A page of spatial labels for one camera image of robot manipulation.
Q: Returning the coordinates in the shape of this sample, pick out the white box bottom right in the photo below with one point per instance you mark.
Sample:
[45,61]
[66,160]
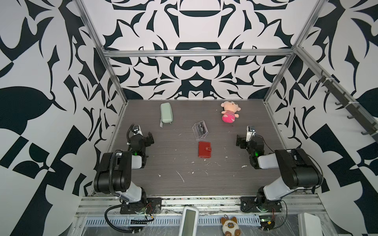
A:
[309,225]

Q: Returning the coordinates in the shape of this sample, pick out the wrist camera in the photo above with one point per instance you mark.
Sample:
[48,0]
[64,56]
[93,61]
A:
[136,130]
[251,132]

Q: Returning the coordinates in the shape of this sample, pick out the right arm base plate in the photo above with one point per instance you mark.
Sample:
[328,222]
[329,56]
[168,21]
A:
[256,205]

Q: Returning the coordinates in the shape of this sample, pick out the white tablet device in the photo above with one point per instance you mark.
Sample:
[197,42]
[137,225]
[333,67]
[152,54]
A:
[189,222]

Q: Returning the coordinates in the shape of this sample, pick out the brown white plush toy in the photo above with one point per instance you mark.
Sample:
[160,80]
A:
[230,226]

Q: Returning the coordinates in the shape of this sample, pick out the green glasses case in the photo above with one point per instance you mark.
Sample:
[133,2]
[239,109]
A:
[166,114]

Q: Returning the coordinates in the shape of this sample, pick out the aluminium frame rail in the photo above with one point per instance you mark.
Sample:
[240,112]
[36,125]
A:
[197,53]

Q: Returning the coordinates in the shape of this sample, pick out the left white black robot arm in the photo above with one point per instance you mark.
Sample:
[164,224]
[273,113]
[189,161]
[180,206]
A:
[114,174]

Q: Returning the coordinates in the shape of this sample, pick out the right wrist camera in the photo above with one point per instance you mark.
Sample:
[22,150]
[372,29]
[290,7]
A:
[251,132]

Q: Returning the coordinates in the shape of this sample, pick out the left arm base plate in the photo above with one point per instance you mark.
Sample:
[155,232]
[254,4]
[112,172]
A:
[145,206]

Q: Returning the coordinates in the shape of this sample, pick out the wall hook rail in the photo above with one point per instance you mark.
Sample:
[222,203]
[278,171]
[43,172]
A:
[346,101]

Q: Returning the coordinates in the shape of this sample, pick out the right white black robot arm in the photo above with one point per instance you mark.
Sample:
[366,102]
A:
[298,170]

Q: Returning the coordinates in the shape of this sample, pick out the clear acrylic card box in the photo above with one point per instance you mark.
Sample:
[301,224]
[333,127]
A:
[200,130]

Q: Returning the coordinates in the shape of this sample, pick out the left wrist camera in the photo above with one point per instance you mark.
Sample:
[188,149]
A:
[136,130]

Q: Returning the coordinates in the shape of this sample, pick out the pink plush doll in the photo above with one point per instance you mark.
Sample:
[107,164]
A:
[229,113]

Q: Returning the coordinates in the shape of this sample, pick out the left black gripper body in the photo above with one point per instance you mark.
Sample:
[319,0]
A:
[147,139]

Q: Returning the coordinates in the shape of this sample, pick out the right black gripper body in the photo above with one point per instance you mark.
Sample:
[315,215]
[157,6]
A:
[242,141]

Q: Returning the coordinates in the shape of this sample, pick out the red leather card holder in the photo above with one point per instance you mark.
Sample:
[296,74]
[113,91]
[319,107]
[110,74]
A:
[204,149]

